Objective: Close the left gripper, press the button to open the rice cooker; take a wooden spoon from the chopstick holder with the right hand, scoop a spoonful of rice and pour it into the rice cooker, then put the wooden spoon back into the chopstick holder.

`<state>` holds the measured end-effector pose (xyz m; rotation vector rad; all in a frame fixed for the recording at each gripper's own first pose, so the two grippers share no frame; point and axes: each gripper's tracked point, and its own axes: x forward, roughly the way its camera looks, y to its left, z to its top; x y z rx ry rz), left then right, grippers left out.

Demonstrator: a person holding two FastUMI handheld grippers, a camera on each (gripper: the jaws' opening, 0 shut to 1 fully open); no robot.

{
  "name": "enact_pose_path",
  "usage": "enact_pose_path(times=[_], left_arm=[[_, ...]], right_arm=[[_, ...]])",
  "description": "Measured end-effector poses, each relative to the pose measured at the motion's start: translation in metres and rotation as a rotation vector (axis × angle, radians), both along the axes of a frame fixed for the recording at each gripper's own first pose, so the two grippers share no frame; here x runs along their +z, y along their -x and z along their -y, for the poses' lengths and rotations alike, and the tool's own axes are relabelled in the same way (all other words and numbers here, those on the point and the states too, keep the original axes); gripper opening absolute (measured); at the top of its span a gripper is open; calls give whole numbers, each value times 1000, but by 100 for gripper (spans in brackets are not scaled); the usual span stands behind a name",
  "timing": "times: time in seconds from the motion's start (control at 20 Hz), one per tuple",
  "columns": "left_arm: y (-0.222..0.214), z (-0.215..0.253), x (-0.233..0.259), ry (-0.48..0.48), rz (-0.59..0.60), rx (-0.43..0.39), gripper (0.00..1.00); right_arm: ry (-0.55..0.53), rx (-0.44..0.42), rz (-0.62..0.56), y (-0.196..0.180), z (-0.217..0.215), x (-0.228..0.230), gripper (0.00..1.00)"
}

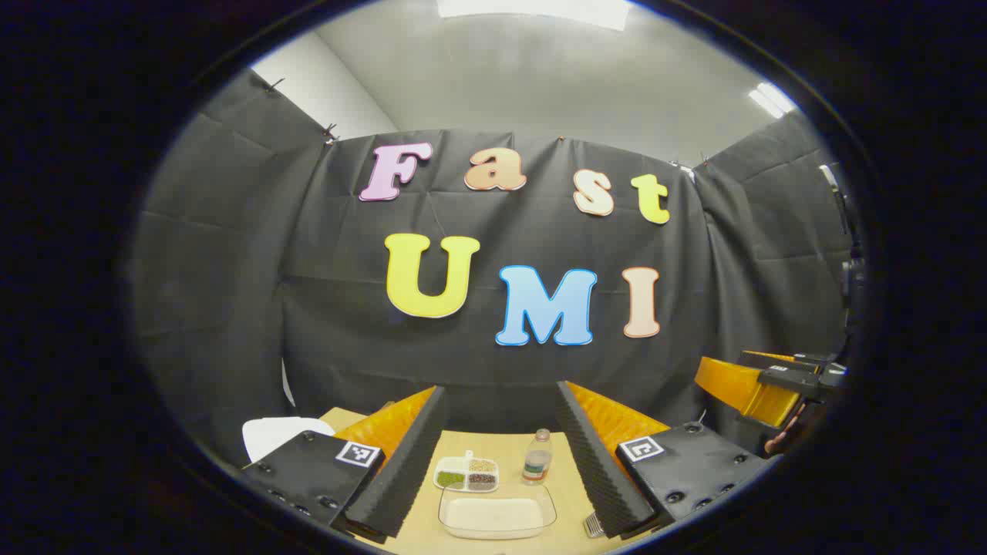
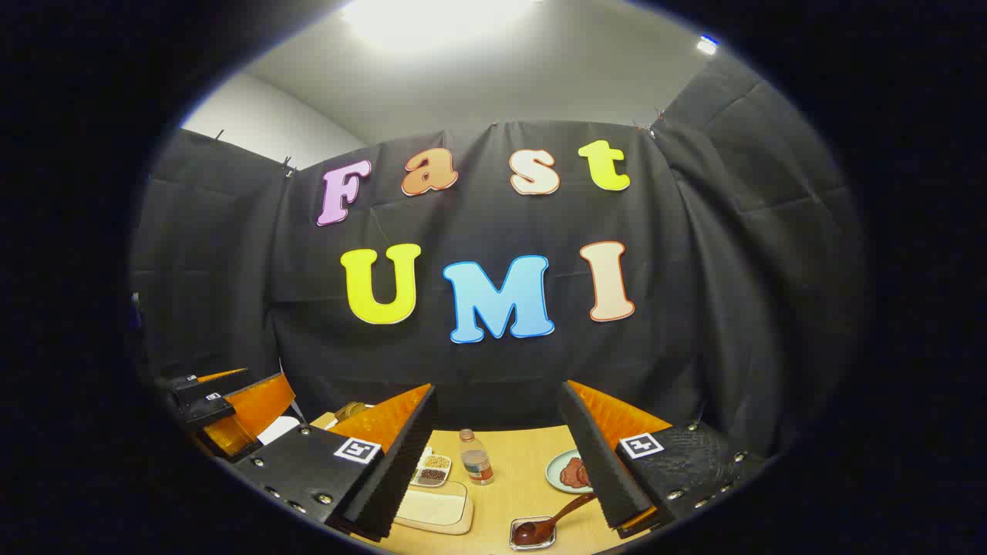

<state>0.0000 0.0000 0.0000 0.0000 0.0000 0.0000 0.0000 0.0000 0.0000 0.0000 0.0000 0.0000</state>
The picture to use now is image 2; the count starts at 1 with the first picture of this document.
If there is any white rice cooker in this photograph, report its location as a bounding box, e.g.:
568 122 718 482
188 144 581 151
257 416 301 446

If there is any brown wooden spoon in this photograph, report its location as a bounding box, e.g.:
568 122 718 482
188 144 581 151
512 493 598 547

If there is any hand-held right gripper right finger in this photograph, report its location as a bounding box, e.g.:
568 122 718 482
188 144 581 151
559 379 768 539

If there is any clear plastic water bottle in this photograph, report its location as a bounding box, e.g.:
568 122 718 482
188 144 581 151
460 429 495 486

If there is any pale green plate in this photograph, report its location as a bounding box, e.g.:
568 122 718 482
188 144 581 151
545 449 595 494

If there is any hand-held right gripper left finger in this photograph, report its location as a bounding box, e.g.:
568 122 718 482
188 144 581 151
231 383 438 540

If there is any white divided bean dish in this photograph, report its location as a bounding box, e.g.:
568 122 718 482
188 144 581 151
411 447 453 488

